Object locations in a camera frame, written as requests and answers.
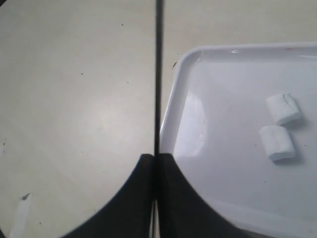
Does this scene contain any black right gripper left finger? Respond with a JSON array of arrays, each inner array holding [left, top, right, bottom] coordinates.
[[64, 154, 154, 238]]

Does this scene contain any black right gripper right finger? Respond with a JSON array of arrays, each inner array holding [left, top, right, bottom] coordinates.
[[156, 153, 249, 238]]

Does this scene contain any white marshmallow bottom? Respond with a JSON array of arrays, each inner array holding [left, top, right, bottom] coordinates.
[[259, 125, 295, 161]]

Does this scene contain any white marshmallow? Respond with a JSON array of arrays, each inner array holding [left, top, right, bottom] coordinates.
[[259, 125, 295, 161], [266, 93, 301, 125]]

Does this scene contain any white marshmallow top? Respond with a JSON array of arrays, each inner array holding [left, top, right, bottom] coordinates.
[[266, 93, 301, 125]]

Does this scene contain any thin metal skewer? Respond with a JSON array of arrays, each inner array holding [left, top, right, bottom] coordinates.
[[150, 0, 164, 238]]

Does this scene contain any white paper scrap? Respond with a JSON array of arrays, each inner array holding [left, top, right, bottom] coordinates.
[[9, 193, 32, 238]]

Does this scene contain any white plastic tray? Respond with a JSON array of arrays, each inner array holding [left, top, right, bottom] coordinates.
[[160, 43, 317, 238]]

